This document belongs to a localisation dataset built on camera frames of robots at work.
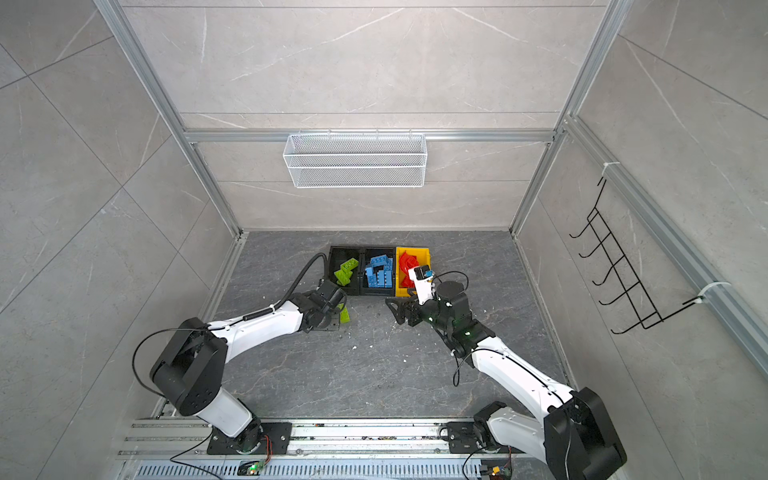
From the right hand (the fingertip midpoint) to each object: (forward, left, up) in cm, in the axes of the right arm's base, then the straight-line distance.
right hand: (398, 293), depth 80 cm
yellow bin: (+23, -10, -13) cm, 28 cm away
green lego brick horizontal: (+18, +19, -17) cm, 31 cm away
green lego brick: (+1, +17, -16) cm, 23 cm away
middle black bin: (+28, +10, -16) cm, 34 cm away
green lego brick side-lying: (+22, +17, -16) cm, 32 cm away
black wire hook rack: (-11, -54, +11) cm, 56 cm away
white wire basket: (+46, +13, +12) cm, 50 cm away
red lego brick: (+19, -4, -11) cm, 23 cm away
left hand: (+2, +21, -13) cm, 25 cm away
